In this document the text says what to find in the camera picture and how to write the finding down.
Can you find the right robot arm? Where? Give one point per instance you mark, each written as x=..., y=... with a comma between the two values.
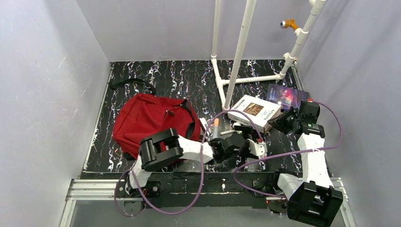
x=312, y=199

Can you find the red student backpack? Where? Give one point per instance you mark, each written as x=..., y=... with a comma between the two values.
x=146, y=114

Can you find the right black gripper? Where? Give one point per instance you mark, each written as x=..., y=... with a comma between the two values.
x=282, y=120

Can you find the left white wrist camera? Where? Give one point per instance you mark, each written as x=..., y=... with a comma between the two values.
x=254, y=147

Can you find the white furniture book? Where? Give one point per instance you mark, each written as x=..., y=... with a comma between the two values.
x=259, y=111

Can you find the white pen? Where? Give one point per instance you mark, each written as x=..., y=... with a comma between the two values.
x=227, y=132

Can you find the white PVC pipe frame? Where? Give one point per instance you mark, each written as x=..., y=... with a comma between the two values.
x=250, y=29

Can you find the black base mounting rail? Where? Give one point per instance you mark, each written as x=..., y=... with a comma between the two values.
x=178, y=189

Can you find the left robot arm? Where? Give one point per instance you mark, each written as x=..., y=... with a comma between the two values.
x=167, y=147

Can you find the dark purple galaxy book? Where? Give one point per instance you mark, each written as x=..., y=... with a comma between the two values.
x=286, y=97

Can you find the orange capped glue stick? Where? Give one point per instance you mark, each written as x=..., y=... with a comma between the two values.
x=215, y=128

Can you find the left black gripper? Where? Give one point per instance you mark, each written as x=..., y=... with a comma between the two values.
x=239, y=137

